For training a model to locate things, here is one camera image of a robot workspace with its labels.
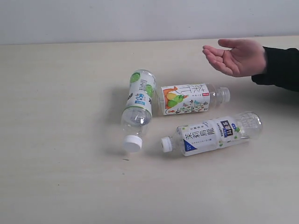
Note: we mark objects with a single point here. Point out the orange pear label tea bottle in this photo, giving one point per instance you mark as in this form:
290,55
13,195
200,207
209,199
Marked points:
190,98

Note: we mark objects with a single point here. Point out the black sleeved forearm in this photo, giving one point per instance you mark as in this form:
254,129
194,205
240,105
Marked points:
282,69

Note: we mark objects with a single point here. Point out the jasmine oolong clear bottle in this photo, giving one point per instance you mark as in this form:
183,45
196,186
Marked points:
213,134

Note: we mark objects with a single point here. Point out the lime label white-capped bottle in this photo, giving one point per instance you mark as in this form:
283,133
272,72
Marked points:
137,113

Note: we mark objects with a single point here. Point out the bare open human hand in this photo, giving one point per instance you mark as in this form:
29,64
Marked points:
239,58

